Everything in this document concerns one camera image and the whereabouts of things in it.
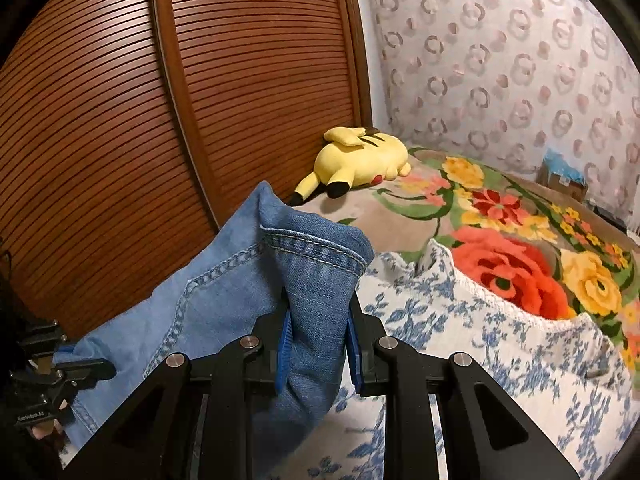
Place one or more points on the sheer circle pattern curtain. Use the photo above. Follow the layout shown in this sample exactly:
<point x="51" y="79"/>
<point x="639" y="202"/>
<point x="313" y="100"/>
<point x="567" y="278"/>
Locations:
<point x="500" y="60"/>

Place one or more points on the small cardboard box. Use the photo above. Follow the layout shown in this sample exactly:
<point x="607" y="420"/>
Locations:
<point x="562" y="190"/>

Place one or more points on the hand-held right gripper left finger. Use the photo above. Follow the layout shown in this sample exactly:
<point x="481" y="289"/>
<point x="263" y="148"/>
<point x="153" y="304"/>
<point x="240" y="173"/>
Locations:
<point x="284" y="347"/>

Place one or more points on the colourful flower print blanket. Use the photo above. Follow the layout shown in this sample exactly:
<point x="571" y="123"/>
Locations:
<point x="510" y="265"/>

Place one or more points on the yellow plush toy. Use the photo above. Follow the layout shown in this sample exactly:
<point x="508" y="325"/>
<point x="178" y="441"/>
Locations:
<point x="365" y="157"/>

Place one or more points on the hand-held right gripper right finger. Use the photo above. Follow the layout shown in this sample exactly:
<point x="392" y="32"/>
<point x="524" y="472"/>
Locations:
<point x="353" y="355"/>

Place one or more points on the person's left hand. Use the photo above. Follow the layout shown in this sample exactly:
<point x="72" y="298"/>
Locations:
<point x="47" y="430"/>

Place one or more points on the blue denim pants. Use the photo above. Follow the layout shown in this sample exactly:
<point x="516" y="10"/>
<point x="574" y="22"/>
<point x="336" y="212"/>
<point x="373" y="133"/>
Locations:
<point x="310" y="270"/>

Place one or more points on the white blue floral blanket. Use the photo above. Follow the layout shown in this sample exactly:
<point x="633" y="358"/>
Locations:
<point x="475" y="360"/>

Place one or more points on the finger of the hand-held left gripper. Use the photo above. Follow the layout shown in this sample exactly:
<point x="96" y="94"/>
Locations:
<point x="42" y="337"/>
<point x="90" y="370"/>

